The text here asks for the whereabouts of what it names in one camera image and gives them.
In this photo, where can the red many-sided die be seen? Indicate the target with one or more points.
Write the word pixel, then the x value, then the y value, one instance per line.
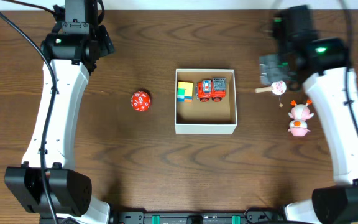
pixel 141 101

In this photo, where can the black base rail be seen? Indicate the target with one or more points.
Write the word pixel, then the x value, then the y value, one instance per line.
pixel 249 216

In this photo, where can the pink white pig toy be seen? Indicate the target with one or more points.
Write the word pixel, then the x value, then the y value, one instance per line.
pixel 299 114

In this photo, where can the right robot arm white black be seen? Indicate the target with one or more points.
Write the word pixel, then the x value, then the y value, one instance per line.
pixel 323 69

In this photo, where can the red toy fire truck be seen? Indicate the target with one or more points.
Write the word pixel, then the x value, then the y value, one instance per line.
pixel 211 89

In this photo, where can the white cardboard box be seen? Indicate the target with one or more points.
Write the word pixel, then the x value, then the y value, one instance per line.
pixel 207 116

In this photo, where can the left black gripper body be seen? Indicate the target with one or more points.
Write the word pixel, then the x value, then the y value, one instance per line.
pixel 74 25

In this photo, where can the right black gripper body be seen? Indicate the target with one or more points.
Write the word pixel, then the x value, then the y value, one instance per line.
pixel 294 76

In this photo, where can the colourful puzzle cube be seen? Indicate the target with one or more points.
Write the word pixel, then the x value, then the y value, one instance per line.
pixel 185 92

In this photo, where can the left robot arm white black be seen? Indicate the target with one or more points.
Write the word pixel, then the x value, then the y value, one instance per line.
pixel 46 182

